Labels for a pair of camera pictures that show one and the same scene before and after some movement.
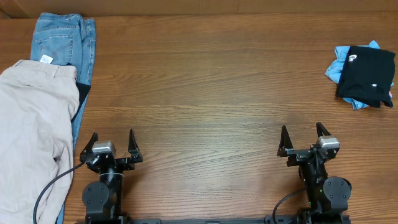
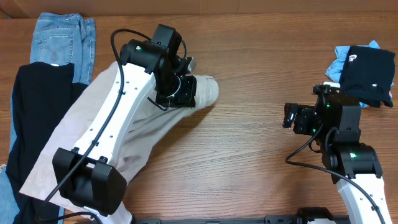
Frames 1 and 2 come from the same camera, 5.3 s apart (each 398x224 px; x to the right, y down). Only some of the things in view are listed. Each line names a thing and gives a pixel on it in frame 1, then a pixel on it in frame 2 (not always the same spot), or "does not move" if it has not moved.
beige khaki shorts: [38, 102] → [81, 110]
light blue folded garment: [334, 71] does not move
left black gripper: [128, 164] → [187, 99]
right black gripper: [285, 149] → [303, 114]
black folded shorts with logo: [367, 76] does not move
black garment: [84, 90] → [43, 95]
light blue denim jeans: [66, 40] does not move
